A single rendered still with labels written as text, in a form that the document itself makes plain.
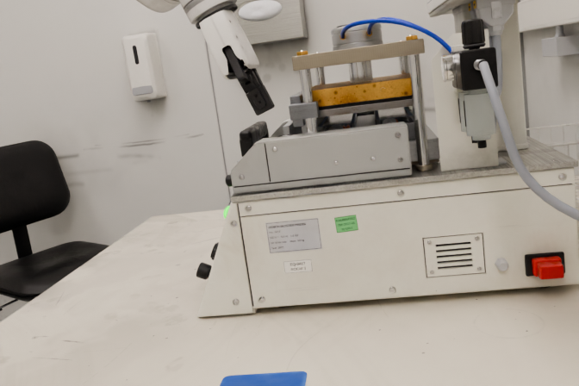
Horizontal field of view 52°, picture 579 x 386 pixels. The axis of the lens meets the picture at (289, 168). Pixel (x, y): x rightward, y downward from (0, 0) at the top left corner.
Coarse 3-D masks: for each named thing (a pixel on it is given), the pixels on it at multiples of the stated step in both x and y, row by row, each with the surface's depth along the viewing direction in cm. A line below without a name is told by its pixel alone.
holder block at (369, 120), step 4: (412, 112) 99; (360, 116) 104; (364, 116) 103; (368, 116) 102; (372, 116) 101; (360, 120) 98; (364, 120) 97; (368, 120) 96; (372, 120) 95; (360, 124) 91; (364, 124) 91; (368, 124) 90; (372, 124) 89; (408, 124) 85; (412, 124) 85; (408, 128) 85; (412, 128) 85; (408, 132) 85; (412, 132) 85; (408, 136) 85; (412, 136) 85
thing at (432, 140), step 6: (288, 126) 90; (426, 126) 98; (288, 132) 90; (294, 132) 94; (300, 132) 102; (426, 132) 91; (432, 132) 90; (432, 138) 84; (438, 138) 84; (414, 144) 84; (432, 144) 84; (438, 144) 84; (414, 150) 84; (432, 150) 84; (438, 150) 84; (414, 156) 84; (432, 156) 84; (438, 156) 84; (414, 162) 87; (432, 162) 86
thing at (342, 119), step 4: (328, 116) 102; (332, 116) 101; (336, 116) 100; (340, 116) 99; (344, 116) 98; (348, 116) 97; (352, 116) 96; (324, 120) 97; (328, 120) 96; (332, 120) 95; (336, 120) 94; (340, 120) 93; (344, 120) 92; (348, 120) 91; (352, 120) 90; (320, 124) 91; (324, 124) 90; (328, 124) 89; (332, 124) 88; (336, 124) 87
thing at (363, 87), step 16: (352, 64) 92; (368, 64) 92; (352, 80) 93; (368, 80) 93; (384, 80) 85; (400, 80) 83; (320, 96) 85; (336, 96) 85; (352, 96) 85; (368, 96) 84; (384, 96) 84; (400, 96) 84; (320, 112) 86; (336, 112) 85; (352, 112) 85
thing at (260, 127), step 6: (252, 126) 97; (258, 126) 98; (264, 126) 102; (240, 132) 91; (246, 132) 91; (252, 132) 92; (258, 132) 97; (264, 132) 101; (240, 138) 91; (246, 138) 91; (252, 138) 92; (258, 138) 96; (240, 144) 91; (246, 144) 91; (252, 144) 91; (246, 150) 91
